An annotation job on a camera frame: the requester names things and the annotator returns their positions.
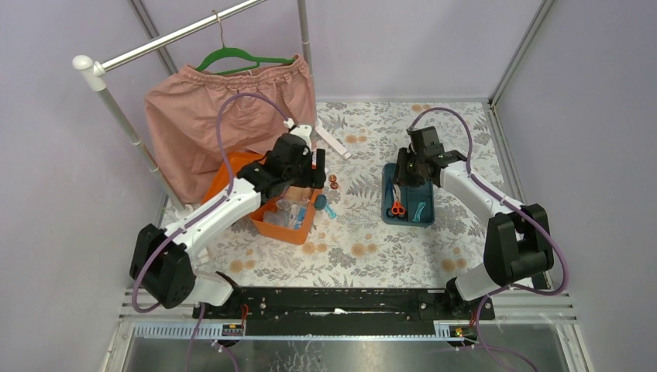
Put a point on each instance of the bagged latex gloves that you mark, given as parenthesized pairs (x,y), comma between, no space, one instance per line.
(298,196)

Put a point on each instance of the floral table mat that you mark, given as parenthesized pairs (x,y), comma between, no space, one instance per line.
(357,248)

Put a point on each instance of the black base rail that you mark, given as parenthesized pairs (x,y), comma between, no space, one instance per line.
(270,311)

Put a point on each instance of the alcohol wipes bag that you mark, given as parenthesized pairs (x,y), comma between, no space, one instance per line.
(293,216)

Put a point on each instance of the small orange scissors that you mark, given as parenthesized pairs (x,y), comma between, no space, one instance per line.
(397,210)

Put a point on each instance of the teal divided tray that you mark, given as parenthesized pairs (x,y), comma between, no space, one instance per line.
(410,197)

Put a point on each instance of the pink fabric shorts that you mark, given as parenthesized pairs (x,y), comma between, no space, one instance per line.
(193,116)

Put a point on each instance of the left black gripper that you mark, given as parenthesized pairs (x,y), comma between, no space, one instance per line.
(301,178)

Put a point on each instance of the white rectangular box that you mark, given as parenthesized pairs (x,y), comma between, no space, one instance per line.
(332,142)

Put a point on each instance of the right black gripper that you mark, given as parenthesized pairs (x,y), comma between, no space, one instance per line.
(400,177)

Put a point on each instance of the green clothes hanger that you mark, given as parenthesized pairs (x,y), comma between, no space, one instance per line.
(231,52)

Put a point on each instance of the gauze pad packet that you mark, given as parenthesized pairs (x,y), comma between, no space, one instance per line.
(274,218)

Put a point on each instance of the silver clothes rack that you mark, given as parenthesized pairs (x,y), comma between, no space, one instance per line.
(93,72)

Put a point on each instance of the black handled scissors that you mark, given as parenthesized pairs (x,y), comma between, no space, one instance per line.
(389,215)

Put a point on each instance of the orange plastic medicine box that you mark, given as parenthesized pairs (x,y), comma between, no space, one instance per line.
(298,237)

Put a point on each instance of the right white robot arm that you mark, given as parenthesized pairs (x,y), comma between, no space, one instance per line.
(515,247)

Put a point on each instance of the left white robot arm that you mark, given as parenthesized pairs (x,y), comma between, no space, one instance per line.
(163,259)

